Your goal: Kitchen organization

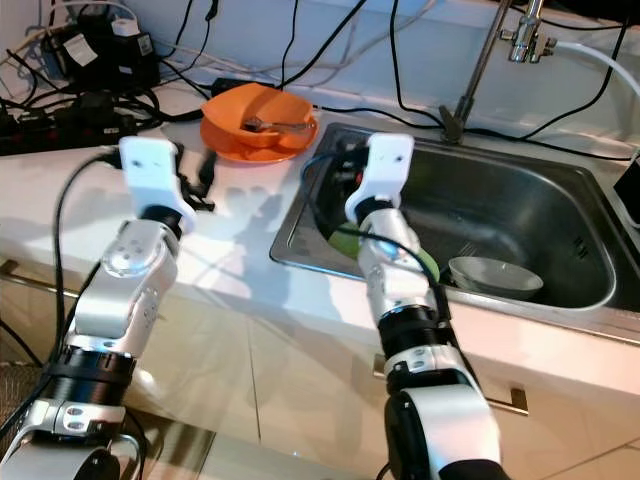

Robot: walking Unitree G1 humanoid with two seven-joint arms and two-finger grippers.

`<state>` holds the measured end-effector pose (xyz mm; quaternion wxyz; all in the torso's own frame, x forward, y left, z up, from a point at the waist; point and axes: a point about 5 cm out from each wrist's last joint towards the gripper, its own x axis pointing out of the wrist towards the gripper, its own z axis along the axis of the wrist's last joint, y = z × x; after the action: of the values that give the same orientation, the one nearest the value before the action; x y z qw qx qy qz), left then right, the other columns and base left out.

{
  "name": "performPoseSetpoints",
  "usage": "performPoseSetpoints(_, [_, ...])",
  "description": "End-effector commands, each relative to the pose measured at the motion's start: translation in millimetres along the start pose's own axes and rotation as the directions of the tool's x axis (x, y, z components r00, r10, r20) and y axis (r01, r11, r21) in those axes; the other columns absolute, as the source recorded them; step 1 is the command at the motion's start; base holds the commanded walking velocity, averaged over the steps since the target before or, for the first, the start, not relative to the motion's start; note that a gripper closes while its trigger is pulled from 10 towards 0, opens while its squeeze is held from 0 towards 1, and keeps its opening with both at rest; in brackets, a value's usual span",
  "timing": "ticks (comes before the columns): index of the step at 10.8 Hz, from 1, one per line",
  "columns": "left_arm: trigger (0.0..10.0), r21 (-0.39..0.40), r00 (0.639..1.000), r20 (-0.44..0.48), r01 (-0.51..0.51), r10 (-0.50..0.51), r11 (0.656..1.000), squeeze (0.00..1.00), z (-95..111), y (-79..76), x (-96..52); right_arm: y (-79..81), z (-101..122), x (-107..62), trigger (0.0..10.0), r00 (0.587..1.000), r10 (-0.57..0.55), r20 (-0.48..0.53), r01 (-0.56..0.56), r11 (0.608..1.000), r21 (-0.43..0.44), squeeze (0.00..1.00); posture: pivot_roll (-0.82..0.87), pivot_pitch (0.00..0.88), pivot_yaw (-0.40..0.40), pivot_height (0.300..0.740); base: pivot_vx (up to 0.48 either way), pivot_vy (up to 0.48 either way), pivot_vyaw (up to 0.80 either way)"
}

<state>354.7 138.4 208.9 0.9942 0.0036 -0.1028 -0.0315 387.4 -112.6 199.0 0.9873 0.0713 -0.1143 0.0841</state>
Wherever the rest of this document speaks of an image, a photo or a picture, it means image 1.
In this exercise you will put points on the orange plastic bowl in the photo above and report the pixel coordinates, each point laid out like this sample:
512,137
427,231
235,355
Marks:
230,108

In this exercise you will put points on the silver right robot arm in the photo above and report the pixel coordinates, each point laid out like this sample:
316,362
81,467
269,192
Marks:
405,285

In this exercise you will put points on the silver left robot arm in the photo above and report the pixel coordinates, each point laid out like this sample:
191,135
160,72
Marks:
125,290

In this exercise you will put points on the green plate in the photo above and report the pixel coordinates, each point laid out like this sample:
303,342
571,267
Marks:
345,250

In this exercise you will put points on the small black power adapter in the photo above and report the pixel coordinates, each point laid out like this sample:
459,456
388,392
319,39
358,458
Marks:
228,85

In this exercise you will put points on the black power strip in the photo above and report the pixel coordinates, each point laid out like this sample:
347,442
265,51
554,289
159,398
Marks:
60,135

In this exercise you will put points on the black charger box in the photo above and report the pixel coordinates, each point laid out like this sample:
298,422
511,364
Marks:
110,58

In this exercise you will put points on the stainless steel sink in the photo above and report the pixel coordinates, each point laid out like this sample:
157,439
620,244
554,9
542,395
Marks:
500,200

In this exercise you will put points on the chrome faucet pipe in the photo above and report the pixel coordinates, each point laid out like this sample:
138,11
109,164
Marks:
482,70

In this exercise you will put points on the grey bowl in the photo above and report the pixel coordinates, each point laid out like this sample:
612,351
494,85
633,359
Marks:
495,280

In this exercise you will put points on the chrome faucet valve fitting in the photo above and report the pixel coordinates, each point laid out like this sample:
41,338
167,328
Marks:
530,38

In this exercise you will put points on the black device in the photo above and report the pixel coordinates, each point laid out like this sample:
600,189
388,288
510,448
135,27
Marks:
630,190

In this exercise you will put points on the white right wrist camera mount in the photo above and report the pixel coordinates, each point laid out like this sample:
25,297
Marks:
390,160

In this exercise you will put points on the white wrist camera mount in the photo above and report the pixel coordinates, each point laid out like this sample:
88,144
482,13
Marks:
390,160
150,170

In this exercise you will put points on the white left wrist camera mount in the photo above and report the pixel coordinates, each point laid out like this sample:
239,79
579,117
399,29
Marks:
150,170

